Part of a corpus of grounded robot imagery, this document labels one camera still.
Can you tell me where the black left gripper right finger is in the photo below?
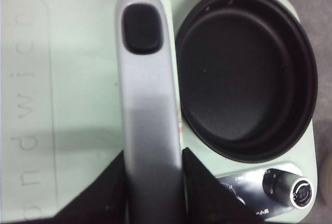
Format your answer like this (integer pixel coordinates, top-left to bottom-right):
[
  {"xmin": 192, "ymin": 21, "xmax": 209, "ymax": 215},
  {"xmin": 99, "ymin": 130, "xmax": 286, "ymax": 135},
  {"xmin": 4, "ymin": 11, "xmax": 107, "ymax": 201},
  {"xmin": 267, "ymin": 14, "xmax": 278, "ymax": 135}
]
[{"xmin": 182, "ymin": 148, "xmax": 265, "ymax": 223}]

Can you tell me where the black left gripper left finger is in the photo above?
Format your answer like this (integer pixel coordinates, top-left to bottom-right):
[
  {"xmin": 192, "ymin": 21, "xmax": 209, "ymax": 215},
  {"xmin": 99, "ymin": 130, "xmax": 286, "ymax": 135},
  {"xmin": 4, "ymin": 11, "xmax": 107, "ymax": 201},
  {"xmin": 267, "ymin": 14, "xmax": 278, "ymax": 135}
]
[{"xmin": 21, "ymin": 151, "xmax": 127, "ymax": 223}]

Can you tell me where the breakfast maker hinged lid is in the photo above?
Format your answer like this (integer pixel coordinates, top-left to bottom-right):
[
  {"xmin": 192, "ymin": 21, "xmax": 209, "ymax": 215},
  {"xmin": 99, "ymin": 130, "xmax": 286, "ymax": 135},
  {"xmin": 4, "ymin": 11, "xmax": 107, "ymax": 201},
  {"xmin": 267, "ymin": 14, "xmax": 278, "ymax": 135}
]
[{"xmin": 1, "ymin": 0, "xmax": 172, "ymax": 223}]

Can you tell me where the right silver control knob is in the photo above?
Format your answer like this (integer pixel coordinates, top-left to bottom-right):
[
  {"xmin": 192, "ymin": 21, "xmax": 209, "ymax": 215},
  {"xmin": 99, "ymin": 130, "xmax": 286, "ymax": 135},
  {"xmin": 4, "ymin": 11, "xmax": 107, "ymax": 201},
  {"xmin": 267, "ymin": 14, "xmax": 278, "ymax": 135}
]
[{"xmin": 262, "ymin": 169, "xmax": 313, "ymax": 209}]

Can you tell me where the black round frying pan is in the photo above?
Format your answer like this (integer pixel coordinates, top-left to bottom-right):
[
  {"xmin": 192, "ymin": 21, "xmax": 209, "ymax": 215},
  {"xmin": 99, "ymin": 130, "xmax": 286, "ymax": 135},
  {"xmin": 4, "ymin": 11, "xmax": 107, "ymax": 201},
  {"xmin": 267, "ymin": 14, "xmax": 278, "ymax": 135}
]
[{"xmin": 175, "ymin": 0, "xmax": 318, "ymax": 163}]

